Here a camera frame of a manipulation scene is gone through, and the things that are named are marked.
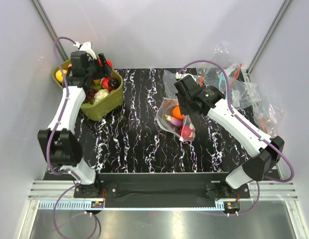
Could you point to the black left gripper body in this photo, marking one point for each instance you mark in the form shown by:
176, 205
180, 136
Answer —
95, 71

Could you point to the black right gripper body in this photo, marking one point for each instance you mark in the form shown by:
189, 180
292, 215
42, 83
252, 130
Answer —
185, 107

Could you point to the orange tangerine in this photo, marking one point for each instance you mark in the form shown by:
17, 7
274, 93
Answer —
176, 113

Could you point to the purple onion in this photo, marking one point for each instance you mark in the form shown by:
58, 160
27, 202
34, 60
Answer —
174, 121

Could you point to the dotted clear zip bag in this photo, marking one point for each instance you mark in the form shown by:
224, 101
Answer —
166, 109

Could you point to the red apple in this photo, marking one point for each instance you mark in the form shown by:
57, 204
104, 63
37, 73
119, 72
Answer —
187, 132

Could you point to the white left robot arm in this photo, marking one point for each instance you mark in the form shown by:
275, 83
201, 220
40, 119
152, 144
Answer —
63, 153

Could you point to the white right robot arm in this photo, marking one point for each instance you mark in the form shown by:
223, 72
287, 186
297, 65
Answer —
263, 150

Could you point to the red zipper clear bag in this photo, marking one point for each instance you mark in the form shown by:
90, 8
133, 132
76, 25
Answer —
169, 79

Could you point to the crumpled clear bag pile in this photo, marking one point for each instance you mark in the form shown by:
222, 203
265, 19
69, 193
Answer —
266, 115

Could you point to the blue zipper clear bag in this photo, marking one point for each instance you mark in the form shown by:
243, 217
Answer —
243, 94

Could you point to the dark plum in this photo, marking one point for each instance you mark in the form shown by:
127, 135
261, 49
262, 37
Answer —
113, 83

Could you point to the dark purple grape bunch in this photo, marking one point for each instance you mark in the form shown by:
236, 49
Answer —
90, 95

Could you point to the white cauliflower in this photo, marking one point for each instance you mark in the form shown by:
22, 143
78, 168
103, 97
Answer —
99, 95

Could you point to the green vegetable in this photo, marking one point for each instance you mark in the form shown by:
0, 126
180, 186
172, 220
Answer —
86, 106

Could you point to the yellow lemon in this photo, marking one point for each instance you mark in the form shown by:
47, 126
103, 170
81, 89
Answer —
59, 75

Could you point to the olive green plastic bin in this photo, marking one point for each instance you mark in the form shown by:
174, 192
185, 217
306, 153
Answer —
109, 103

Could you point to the black marbled table mat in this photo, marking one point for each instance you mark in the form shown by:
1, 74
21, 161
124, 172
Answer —
129, 140

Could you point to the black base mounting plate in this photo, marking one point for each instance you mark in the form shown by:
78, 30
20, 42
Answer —
201, 184

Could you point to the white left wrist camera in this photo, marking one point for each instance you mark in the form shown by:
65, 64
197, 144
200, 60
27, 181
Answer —
87, 47

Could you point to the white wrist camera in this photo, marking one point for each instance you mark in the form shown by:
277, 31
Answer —
180, 76
87, 47

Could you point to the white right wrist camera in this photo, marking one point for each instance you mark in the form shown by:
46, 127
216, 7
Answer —
180, 76

